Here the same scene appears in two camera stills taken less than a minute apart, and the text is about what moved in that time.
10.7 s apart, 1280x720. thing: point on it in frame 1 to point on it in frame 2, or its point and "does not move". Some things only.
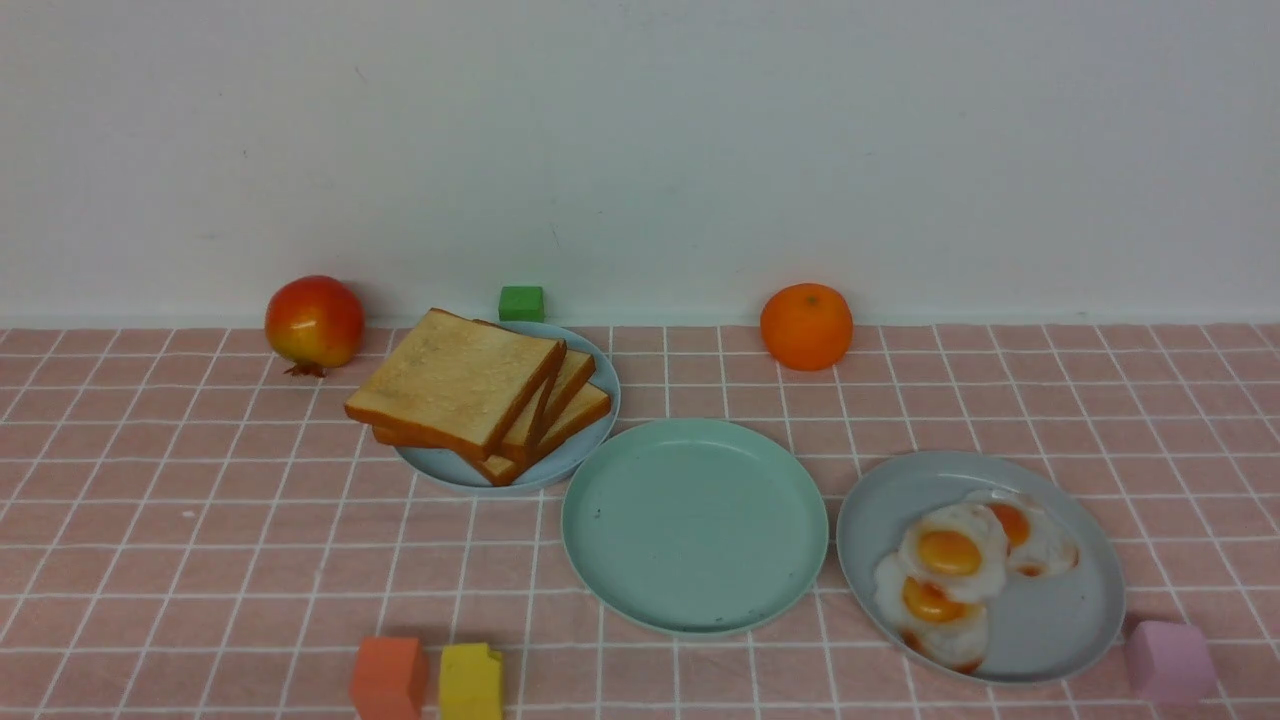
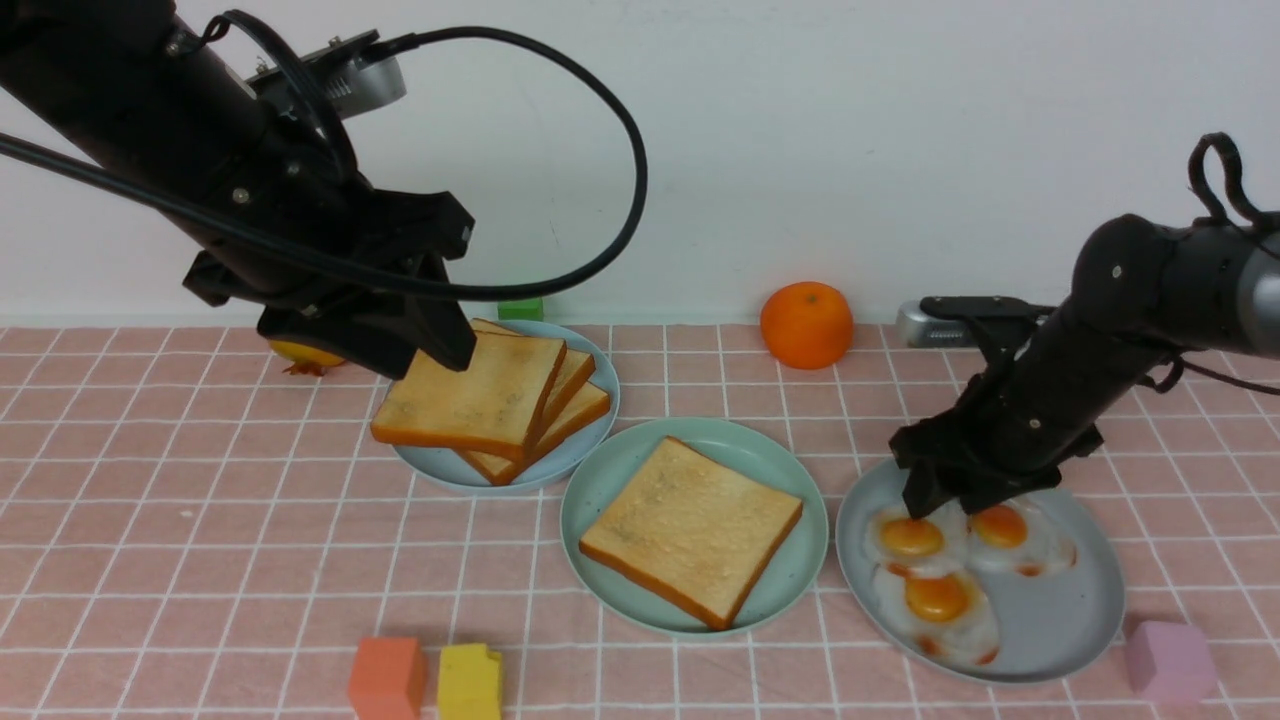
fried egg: (960, 546) to (931, 543)
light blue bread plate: (465, 474) does not move
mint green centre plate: (695, 527) does not move
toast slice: (460, 383) to (694, 532)
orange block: (389, 678) does not move
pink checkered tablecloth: (192, 530) does not move
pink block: (1171, 663) does not move
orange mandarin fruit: (806, 327) does not move
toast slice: (564, 382) to (495, 405)
